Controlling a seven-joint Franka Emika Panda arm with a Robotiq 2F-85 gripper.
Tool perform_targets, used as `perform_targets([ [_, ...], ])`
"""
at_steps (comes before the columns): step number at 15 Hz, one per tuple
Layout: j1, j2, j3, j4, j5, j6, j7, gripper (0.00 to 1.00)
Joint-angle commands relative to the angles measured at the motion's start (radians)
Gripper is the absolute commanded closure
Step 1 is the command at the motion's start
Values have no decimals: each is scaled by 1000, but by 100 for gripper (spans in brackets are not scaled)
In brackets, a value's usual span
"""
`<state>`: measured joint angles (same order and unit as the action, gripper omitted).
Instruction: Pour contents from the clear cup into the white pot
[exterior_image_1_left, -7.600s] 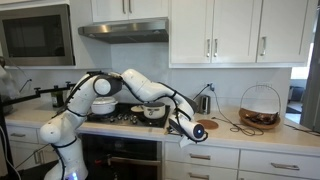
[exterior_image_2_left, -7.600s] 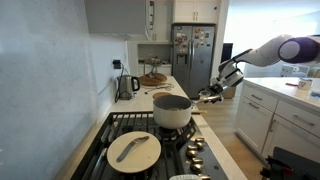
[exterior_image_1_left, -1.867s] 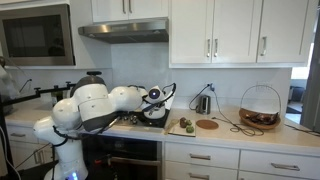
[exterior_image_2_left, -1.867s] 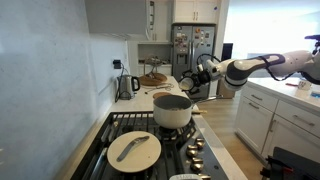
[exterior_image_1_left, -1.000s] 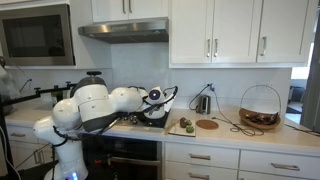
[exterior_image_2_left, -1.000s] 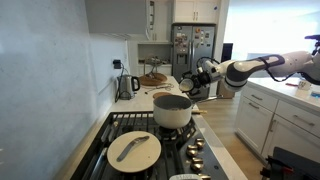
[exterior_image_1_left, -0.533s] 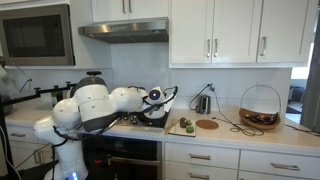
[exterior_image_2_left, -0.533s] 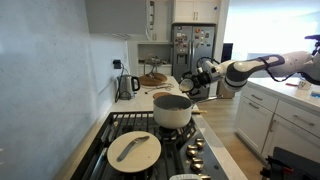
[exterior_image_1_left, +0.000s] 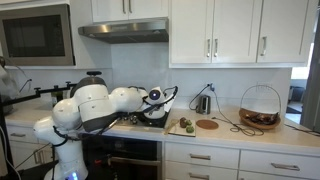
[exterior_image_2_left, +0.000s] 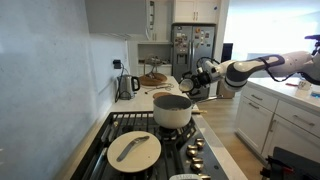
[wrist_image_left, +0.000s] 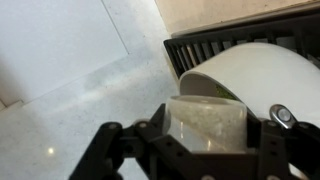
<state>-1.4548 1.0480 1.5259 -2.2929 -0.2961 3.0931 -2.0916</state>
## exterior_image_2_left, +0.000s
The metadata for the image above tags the black camera tripod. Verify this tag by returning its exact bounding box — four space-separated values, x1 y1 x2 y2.
304 34 320 57

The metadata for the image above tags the white open shelf cabinet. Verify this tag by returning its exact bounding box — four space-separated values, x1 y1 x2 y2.
127 0 175 78

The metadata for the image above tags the black equipment stand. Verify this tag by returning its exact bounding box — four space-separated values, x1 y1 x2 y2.
259 146 320 180

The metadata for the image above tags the wooden spatula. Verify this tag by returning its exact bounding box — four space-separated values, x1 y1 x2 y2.
191 109 208 116

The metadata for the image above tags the dark power adapter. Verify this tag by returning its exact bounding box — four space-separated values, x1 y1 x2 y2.
112 58 123 70

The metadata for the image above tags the steel range hood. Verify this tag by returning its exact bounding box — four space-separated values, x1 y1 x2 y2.
84 0 150 39

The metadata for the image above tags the black kettle cable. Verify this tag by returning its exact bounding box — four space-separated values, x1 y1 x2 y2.
114 64 131 103

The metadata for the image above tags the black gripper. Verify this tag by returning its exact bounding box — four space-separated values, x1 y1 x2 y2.
182 70 216 97

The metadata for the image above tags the cream lid with metal handle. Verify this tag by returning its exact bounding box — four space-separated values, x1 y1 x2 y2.
106 130 163 174

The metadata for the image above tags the white pot with steel handle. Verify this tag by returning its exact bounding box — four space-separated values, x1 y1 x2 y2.
152 94 224 130

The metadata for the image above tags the white dutch oven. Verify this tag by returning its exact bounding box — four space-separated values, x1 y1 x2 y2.
168 172 204 180

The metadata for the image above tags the clear plastic cup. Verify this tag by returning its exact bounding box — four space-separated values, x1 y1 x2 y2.
178 77 195 94

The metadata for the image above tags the stainless steel electric kettle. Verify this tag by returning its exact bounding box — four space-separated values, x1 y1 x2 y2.
116 73 141 101

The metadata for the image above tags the white kitchen island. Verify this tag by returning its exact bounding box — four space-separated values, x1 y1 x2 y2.
234 76 320 165

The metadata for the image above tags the white double door cabinet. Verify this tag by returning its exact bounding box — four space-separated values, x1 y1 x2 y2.
172 0 222 25

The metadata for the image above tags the black gas stove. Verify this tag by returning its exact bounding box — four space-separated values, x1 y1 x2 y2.
69 111 231 180

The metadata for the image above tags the round cork trivet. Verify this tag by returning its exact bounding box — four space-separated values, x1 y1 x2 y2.
152 91 175 100

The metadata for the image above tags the black loose cable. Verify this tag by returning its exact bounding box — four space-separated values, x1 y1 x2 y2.
144 82 175 95

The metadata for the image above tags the wooden basket with wire handle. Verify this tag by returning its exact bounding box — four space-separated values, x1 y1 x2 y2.
138 56 169 87

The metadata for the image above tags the white printed mug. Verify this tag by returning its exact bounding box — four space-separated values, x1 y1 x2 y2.
297 79 313 91

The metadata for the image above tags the stainless steel fridge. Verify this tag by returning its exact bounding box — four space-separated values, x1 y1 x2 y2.
170 23 217 101

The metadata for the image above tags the brown wooden box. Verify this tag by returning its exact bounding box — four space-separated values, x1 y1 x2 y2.
216 80 236 100

